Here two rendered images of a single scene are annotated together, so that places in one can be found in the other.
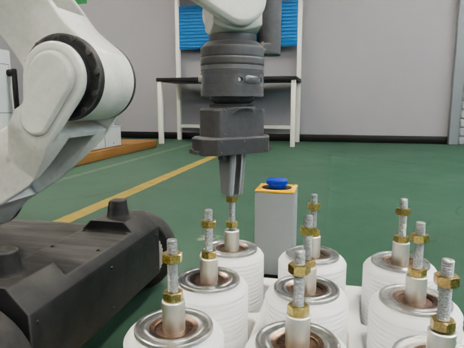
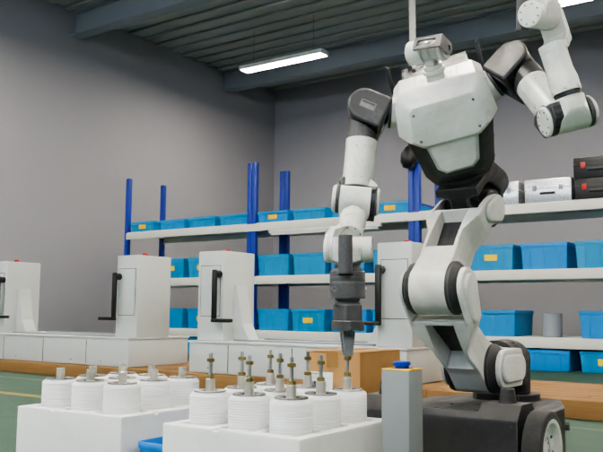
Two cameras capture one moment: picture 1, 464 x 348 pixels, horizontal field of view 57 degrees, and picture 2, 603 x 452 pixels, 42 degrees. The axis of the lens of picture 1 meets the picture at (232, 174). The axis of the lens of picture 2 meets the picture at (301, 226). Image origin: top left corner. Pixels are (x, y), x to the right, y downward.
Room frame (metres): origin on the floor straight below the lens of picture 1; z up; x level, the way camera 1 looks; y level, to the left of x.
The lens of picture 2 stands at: (1.20, -1.84, 0.44)
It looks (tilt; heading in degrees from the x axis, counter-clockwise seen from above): 6 degrees up; 111
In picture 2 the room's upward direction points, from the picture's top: straight up
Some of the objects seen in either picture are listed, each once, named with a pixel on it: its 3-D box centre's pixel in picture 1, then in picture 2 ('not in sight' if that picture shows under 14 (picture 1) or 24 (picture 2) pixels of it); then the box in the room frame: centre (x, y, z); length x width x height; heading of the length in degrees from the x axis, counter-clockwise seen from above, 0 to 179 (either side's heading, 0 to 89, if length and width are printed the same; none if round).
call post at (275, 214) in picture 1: (275, 269); (402, 438); (0.77, -0.08, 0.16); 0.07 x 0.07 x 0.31; 76
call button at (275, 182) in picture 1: (277, 184); (402, 365); (0.77, -0.08, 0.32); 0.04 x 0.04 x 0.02
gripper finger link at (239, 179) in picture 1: (238, 172); (348, 343); (0.62, -0.01, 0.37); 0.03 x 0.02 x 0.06; 37
